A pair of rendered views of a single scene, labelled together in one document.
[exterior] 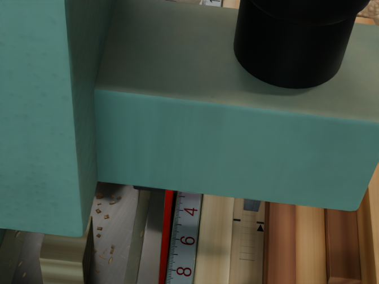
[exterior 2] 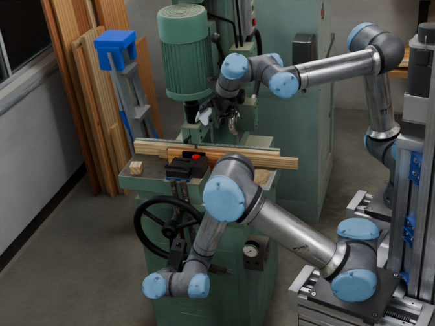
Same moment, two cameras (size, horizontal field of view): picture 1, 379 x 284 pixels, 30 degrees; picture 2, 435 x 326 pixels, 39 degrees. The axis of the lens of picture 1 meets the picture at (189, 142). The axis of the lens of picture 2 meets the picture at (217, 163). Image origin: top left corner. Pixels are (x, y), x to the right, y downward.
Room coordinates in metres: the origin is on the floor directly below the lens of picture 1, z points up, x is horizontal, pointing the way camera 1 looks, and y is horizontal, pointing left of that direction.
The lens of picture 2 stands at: (0.99, -2.03, 2.15)
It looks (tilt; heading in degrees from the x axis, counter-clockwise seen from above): 31 degrees down; 108
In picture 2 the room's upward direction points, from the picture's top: 5 degrees counter-clockwise
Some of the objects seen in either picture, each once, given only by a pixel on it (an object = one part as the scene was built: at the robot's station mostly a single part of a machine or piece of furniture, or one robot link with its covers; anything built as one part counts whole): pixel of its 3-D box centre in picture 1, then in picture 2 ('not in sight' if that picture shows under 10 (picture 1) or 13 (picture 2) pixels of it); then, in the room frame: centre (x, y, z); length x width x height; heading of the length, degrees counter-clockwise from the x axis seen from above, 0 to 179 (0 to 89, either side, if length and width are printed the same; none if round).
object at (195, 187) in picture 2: not in sight; (188, 183); (0.27, -0.23, 0.92); 0.15 x 0.13 x 0.09; 179
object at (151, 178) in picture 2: not in sight; (195, 181); (0.28, -0.15, 0.87); 0.61 x 0.30 x 0.06; 179
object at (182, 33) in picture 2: not in sight; (186, 52); (0.25, -0.04, 1.35); 0.18 x 0.18 x 0.31
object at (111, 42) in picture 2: not in sight; (141, 139); (-0.31, 0.63, 0.58); 0.27 x 0.25 x 1.16; 179
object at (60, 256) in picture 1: (67, 251); not in sight; (0.28, 0.08, 0.82); 0.04 x 0.03 x 0.04; 0
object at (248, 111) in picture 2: not in sight; (245, 114); (0.41, 0.14, 1.02); 0.09 x 0.07 x 0.12; 179
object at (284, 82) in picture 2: not in sight; (341, 67); (0.82, -0.24, 1.40); 0.49 x 0.11 x 0.12; 36
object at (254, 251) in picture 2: not in sight; (251, 249); (0.51, -0.26, 0.65); 0.06 x 0.04 x 0.08; 179
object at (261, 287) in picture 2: not in sight; (216, 248); (0.25, 0.08, 0.36); 0.58 x 0.45 x 0.71; 89
